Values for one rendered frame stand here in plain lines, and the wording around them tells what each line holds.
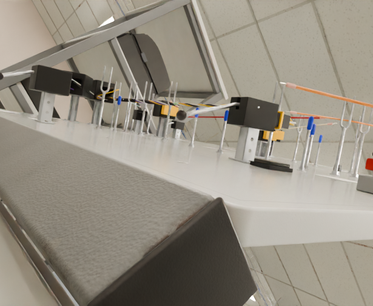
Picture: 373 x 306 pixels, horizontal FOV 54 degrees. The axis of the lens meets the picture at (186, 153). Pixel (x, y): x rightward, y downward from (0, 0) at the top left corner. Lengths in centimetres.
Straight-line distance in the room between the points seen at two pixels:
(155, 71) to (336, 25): 178
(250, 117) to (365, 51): 258
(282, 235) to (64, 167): 15
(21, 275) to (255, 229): 15
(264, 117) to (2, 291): 39
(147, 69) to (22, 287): 144
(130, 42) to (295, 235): 145
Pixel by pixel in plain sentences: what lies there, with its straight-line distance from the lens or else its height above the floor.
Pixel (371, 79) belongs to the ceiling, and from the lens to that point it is 313.
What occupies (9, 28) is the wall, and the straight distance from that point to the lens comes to 819.
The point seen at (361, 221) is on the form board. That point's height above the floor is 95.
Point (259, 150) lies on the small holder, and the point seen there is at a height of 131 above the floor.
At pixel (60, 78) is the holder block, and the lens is 72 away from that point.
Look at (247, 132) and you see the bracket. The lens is 53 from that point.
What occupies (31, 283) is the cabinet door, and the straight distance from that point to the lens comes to 25.
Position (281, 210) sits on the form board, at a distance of 18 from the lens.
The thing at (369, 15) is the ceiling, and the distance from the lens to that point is 296.
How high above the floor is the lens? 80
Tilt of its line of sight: 26 degrees up
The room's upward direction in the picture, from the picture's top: 55 degrees clockwise
